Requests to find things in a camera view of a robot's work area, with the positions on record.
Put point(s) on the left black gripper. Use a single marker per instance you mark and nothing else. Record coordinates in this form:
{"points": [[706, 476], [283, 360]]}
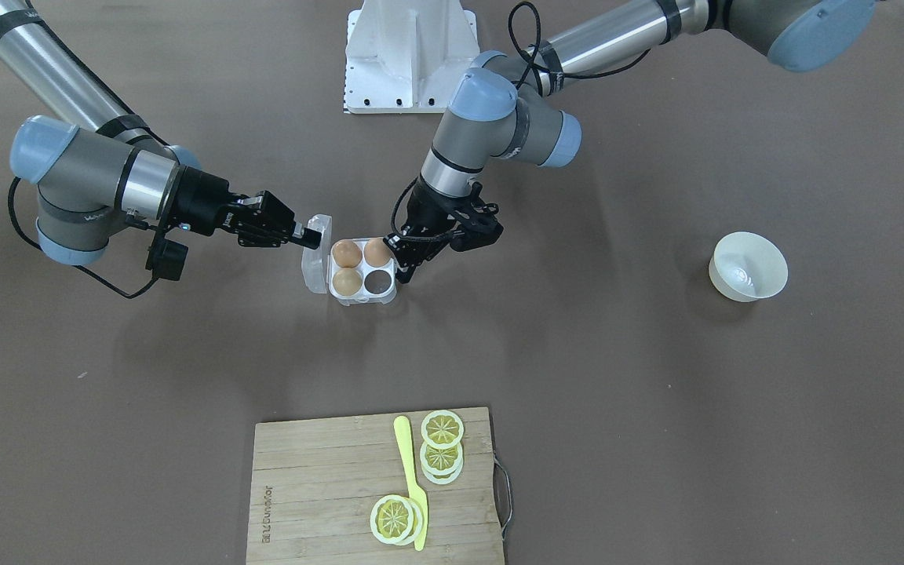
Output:
{"points": [[430, 212]]}

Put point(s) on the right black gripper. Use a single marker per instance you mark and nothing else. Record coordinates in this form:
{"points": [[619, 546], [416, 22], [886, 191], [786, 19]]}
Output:
{"points": [[205, 202]]}

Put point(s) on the brown egg from bowl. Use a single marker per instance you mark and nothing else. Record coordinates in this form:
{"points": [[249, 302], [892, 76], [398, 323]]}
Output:
{"points": [[376, 253]]}

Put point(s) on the clear plastic egg box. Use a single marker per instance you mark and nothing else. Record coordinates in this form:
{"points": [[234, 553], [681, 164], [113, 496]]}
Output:
{"points": [[379, 284]]}

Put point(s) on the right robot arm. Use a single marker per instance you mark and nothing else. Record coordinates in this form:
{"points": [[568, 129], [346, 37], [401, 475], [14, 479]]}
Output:
{"points": [[99, 168]]}

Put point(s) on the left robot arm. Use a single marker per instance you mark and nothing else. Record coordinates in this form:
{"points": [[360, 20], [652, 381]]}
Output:
{"points": [[499, 110]]}

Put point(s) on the brown egg far cell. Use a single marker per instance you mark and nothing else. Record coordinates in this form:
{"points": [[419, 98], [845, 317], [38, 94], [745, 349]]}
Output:
{"points": [[347, 253]]}

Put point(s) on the brown egg cell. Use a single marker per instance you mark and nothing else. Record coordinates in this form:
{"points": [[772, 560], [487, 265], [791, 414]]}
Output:
{"points": [[347, 253], [347, 282]]}

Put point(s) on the brown egg near cell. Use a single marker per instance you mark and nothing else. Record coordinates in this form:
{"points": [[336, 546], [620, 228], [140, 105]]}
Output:
{"points": [[347, 282]]}

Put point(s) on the lemon slice front pair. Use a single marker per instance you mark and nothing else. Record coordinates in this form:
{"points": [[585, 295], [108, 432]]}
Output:
{"points": [[442, 429]]}

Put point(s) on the lemon slice pair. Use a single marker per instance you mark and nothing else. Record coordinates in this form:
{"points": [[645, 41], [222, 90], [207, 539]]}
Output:
{"points": [[441, 465], [442, 429]]}

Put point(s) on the lemon slice back pair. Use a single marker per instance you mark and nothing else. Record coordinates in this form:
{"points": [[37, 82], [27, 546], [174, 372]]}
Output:
{"points": [[441, 465]]}

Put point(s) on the yellow plastic knife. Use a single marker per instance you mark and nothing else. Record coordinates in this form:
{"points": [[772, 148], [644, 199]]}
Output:
{"points": [[404, 437]]}

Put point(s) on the wooden cutting board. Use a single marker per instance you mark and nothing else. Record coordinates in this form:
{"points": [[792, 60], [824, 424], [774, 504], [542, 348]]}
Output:
{"points": [[315, 482]]}

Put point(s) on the lemon slice by knife tip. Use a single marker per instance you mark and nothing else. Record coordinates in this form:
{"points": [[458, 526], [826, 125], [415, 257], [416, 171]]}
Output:
{"points": [[396, 520]]}

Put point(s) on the white round bowl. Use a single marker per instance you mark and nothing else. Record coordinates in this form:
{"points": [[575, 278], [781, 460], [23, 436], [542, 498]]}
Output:
{"points": [[747, 267]]}

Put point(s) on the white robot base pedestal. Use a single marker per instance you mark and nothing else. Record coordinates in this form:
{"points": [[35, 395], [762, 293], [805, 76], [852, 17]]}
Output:
{"points": [[406, 56]]}

